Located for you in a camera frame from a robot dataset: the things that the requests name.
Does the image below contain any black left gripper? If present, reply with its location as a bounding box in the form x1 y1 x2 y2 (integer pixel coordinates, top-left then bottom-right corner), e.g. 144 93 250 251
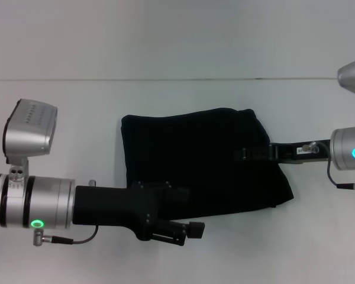
72 179 206 247

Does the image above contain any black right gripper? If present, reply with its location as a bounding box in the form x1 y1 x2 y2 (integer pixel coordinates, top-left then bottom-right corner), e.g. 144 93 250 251
234 140 332 166

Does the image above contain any black t-shirt with FREE print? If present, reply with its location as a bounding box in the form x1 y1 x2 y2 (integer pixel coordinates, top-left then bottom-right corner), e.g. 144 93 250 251
120 108 295 221

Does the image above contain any right gripper cable with plug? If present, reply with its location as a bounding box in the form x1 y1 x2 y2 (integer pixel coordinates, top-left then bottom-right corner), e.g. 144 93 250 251
326 142 355 195

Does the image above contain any gripper cable with plug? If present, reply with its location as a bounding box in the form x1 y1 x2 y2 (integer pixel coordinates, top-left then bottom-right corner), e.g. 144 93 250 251
326 142 355 195
32 225 100 247

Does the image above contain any left gripper cable with plug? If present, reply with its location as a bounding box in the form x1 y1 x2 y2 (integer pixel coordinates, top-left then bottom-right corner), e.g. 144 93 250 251
32 225 100 247

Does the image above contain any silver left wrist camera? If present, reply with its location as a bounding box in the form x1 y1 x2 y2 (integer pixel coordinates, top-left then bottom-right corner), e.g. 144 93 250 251
2 98 59 181

